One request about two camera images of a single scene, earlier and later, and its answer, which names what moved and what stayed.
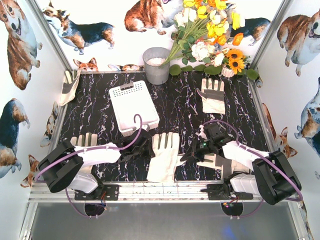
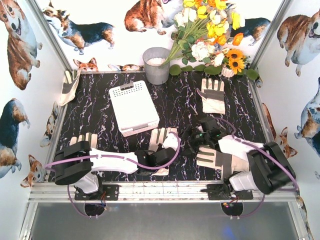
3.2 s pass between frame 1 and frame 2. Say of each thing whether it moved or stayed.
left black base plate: stayed
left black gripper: moved
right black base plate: stayed
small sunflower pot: stayed
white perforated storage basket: stayed
